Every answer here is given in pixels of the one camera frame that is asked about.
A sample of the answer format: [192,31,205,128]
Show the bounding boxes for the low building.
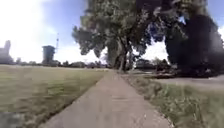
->
[134,58,158,71]

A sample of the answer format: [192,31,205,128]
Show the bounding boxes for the distant row of trees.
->
[14,58,110,70]

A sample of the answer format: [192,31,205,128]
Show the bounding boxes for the group of leafy trees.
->
[71,0,178,73]

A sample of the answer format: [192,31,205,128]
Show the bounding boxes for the grey concrete path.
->
[39,69,173,128]

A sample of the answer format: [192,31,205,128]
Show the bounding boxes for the thin mast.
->
[54,32,61,51]

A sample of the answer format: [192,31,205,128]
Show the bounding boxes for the dark tower building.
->
[41,45,56,65]

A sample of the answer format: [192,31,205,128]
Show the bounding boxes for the dry grass field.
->
[0,64,112,128]

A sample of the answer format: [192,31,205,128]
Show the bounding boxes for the grey asphalt road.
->
[155,75,224,90]

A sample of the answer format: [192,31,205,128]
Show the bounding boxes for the dark dense tree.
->
[164,13,224,78]

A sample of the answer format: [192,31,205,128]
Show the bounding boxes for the grass strip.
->
[121,73,224,128]

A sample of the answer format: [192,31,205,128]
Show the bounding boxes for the tall pale buildings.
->
[0,39,15,65]

